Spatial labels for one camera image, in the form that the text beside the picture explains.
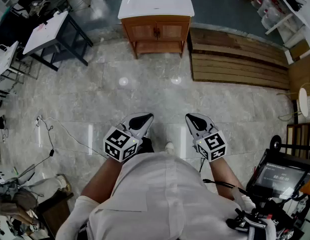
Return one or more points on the wooden slatted platform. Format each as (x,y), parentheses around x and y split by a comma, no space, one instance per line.
(235,59)

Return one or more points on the small white sink top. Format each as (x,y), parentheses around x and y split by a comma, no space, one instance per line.
(47,31)

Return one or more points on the wooden vanity cabinet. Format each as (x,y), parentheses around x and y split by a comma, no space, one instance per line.
(144,31)

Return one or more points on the black metal stand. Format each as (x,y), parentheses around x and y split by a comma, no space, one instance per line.
(72,34)

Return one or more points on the person's white shirt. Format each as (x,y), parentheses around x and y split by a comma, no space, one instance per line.
(157,196)

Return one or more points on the person's right forearm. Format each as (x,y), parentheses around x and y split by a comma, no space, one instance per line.
(222,176)

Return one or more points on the black white harness device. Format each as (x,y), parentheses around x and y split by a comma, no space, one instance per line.
(245,221)

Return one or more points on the person's left forearm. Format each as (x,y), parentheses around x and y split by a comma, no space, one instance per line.
(102,179)

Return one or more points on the white paper bag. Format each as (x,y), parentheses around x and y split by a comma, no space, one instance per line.
(5,57)

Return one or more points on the white shoe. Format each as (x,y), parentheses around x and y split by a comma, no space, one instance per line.
(169,147)

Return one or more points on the brown wooden rack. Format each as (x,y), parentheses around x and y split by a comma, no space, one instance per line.
(302,139)

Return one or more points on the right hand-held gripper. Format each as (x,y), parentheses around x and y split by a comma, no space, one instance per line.
(212,146)

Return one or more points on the clear plastic jug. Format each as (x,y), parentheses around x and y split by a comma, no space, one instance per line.
(268,11)
(261,3)
(271,21)

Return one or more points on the person's black trouser leg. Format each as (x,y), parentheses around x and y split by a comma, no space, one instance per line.
(146,146)

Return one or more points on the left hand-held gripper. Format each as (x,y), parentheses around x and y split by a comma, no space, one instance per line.
(119,144)

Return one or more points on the black monitor screen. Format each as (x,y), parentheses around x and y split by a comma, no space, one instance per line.
(280,176)

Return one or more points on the white sink basin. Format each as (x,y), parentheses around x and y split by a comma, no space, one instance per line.
(144,4)

